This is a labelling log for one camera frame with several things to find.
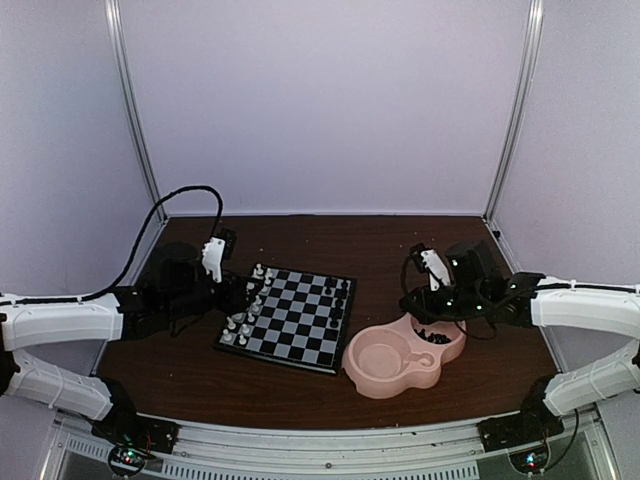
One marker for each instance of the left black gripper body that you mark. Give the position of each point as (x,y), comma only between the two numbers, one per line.
(187,303)

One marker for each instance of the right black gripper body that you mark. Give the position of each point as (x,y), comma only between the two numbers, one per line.
(467,302)

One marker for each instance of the black and white chessboard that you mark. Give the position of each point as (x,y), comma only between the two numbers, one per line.
(292,325)

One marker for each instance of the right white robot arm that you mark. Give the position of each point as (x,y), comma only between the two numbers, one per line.
(596,307)

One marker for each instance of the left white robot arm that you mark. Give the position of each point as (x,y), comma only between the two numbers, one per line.
(27,322)

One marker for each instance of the pile of black chess pieces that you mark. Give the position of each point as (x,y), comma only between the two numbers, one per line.
(433,337)

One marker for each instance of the pink double pet bowl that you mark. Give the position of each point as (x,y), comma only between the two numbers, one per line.
(385,360)

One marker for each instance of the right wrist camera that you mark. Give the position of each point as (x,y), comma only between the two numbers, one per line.
(427,261)

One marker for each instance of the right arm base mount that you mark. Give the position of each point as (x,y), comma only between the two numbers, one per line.
(497,433)

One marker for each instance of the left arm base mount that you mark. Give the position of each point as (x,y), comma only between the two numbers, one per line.
(144,434)

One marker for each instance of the front aluminium rail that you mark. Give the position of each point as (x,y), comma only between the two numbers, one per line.
(451,450)

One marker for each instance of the right aluminium frame post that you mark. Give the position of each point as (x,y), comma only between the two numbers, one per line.
(529,59)

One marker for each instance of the aluminium frame post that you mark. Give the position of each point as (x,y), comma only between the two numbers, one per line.
(529,59)
(117,37)

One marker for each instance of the left aluminium frame post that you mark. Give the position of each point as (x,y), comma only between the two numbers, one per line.
(117,37)

